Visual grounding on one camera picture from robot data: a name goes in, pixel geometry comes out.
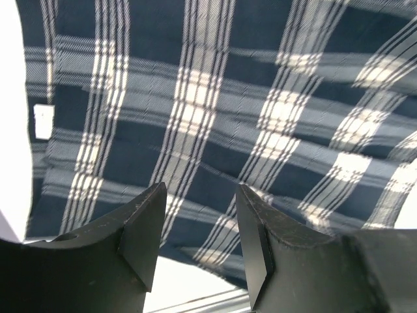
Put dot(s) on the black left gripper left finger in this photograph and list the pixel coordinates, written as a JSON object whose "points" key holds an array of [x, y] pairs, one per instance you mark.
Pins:
{"points": [[107, 265]]}

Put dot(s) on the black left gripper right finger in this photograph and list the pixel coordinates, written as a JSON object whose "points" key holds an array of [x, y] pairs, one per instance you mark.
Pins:
{"points": [[292, 268]]}

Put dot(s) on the navy plaid skirt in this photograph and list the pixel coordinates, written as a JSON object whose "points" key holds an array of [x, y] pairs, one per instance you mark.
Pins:
{"points": [[312, 104]]}

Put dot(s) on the aluminium rail frame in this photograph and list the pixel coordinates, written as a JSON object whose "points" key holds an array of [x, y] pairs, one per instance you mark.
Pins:
{"points": [[227, 301]]}

